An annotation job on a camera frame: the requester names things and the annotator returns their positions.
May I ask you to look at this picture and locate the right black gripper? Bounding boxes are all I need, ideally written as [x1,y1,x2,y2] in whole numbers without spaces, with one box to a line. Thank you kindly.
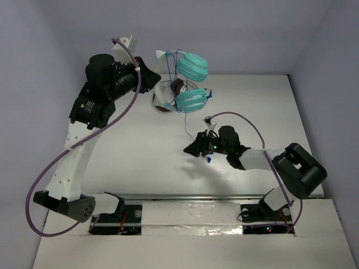
[183,129,230,157]

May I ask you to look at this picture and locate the teal headphones with cable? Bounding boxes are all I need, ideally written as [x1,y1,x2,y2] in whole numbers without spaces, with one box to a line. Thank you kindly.
[153,49,213,114]

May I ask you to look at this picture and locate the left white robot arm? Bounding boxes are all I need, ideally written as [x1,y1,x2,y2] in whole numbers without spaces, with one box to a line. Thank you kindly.
[33,54,161,223]

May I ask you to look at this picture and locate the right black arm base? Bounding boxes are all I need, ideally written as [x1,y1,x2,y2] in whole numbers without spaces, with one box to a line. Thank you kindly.
[237,188,294,235]

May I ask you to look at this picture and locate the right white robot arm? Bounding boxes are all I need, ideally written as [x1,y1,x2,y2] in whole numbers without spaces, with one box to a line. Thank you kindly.
[183,126,328,223]

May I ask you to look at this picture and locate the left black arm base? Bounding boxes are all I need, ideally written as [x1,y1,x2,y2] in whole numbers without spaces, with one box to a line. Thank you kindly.
[89,192,142,235]

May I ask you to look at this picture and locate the brown headphones with cable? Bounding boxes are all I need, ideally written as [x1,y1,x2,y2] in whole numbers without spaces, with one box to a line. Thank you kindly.
[152,78,197,113]

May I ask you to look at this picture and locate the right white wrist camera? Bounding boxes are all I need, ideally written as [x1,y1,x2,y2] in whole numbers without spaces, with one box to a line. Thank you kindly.
[203,116,217,135]

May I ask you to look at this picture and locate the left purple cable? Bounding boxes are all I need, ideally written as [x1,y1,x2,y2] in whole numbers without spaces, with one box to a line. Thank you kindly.
[26,38,141,238]

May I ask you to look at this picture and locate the purple cable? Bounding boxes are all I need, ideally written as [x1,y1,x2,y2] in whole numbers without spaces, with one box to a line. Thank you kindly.
[210,112,303,234]
[26,38,141,238]

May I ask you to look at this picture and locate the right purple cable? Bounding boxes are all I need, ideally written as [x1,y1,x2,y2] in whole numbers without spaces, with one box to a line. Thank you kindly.
[210,112,303,234]

